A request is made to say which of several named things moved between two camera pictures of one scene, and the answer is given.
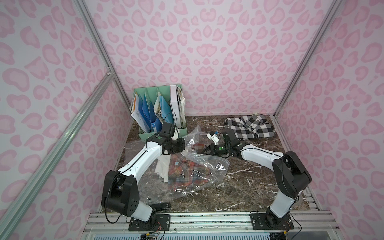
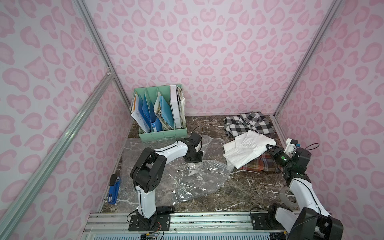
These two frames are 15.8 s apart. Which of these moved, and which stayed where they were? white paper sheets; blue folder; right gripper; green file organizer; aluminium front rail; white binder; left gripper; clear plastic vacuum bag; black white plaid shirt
Moved: clear plastic vacuum bag; left gripper; right gripper
Stayed: white paper sheets; blue folder; green file organizer; black white plaid shirt; aluminium front rail; white binder
